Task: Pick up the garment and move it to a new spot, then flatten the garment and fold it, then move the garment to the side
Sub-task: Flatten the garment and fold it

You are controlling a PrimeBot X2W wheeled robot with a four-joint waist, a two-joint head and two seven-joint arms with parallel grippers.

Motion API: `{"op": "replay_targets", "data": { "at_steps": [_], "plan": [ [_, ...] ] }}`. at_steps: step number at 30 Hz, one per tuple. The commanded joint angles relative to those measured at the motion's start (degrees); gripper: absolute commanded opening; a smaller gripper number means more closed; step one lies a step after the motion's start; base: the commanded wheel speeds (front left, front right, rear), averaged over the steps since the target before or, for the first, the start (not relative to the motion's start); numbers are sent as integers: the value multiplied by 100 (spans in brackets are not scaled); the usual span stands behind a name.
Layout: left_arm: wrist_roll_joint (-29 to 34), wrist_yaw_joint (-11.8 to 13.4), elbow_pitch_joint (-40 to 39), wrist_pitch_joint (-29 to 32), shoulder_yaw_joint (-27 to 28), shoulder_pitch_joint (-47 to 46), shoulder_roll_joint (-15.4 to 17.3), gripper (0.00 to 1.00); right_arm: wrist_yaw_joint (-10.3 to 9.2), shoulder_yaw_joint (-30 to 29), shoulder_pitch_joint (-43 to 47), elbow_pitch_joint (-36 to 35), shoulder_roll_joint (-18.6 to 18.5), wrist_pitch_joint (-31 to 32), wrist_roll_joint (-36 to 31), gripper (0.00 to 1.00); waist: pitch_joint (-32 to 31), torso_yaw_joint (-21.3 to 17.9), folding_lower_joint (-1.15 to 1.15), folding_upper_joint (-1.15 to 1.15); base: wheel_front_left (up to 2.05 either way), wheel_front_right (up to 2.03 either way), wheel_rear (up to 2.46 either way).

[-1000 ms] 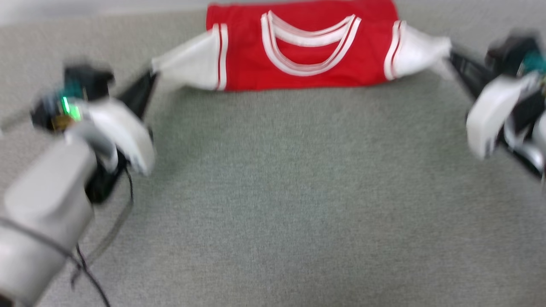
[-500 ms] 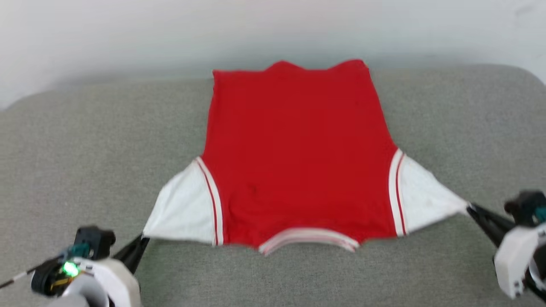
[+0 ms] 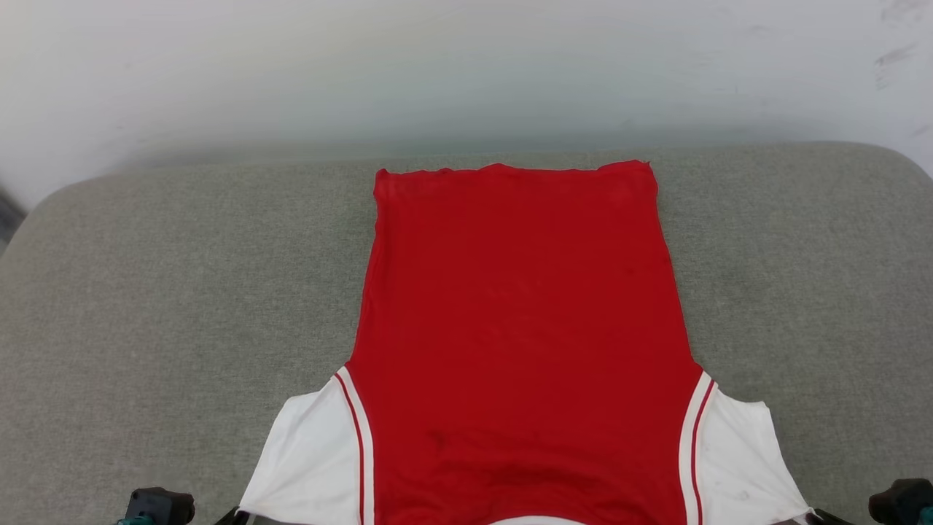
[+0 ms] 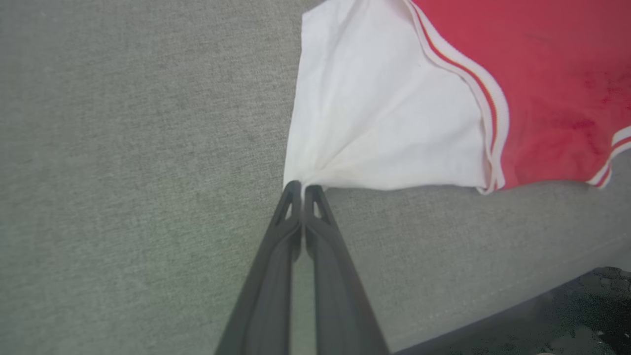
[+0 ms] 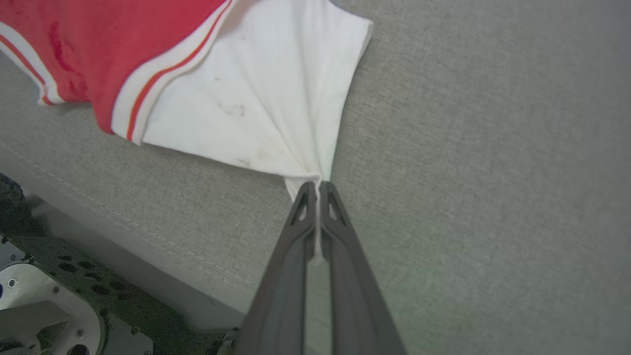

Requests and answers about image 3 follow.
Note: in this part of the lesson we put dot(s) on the red and white sports jersey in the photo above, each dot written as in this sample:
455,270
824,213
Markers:
525,328

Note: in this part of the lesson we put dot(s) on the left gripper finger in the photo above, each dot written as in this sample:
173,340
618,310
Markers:
233,518

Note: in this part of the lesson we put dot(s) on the grey fabric sofa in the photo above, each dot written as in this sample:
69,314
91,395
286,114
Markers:
146,292

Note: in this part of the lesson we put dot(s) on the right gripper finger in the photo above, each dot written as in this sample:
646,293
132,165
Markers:
831,518

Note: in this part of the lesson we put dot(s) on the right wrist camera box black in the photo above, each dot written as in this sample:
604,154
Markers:
904,503

